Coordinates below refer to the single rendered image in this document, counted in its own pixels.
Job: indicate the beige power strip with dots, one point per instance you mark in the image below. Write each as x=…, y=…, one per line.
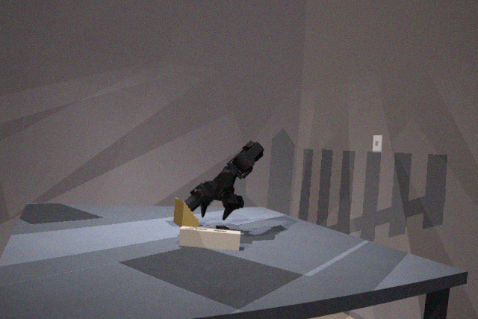
x=209, y=238

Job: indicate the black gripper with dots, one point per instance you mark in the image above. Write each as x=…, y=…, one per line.
x=205, y=197

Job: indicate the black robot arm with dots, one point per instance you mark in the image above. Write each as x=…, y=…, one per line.
x=241, y=163

